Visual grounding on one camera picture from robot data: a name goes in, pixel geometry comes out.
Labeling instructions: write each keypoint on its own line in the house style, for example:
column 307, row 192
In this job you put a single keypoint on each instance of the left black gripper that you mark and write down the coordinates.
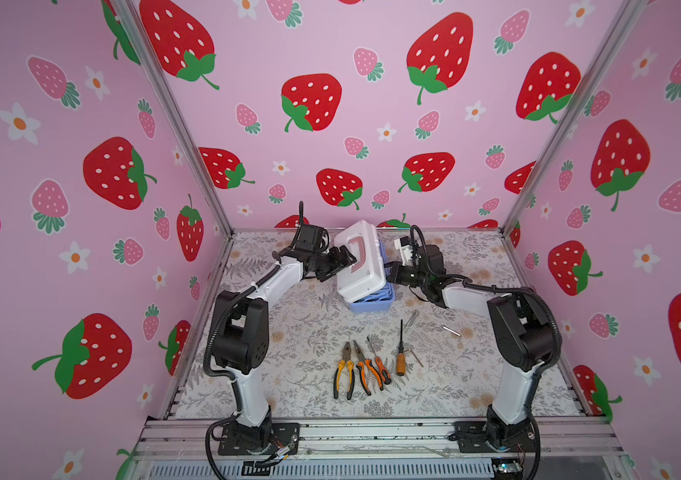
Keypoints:
column 335, row 263

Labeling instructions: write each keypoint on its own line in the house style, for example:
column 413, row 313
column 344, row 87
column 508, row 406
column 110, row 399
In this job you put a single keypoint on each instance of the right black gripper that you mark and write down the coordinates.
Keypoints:
column 395, row 271

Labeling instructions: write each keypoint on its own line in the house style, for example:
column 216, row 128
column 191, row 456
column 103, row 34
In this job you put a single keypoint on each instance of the blue white plastic toolbox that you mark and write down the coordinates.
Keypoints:
column 363, row 284

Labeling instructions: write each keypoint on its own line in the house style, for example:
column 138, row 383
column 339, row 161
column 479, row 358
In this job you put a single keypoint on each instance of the yellow black combination pliers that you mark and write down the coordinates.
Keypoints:
column 345, row 379

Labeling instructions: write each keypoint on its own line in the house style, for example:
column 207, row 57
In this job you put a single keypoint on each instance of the orange handled small screwdriver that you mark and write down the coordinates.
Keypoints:
column 383, row 374

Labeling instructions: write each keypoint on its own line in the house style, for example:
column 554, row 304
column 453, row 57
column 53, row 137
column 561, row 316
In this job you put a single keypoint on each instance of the orange black long-nose pliers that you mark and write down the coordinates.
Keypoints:
column 368, row 372

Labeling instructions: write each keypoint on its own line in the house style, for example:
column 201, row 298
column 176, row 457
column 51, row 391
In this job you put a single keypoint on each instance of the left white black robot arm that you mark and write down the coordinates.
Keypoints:
column 240, row 331

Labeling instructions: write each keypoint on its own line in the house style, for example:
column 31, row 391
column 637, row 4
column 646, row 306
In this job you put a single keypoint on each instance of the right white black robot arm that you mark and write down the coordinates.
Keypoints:
column 526, row 332

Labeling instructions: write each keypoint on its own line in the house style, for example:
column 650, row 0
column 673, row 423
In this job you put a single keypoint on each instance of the small silver metal bit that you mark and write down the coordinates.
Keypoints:
column 451, row 331

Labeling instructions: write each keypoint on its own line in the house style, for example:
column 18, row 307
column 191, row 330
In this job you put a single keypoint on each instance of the thin metal pin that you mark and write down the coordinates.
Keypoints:
column 413, row 353

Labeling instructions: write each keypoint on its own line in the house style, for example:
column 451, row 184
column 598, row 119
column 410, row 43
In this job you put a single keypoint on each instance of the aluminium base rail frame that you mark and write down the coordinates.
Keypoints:
column 394, row 448

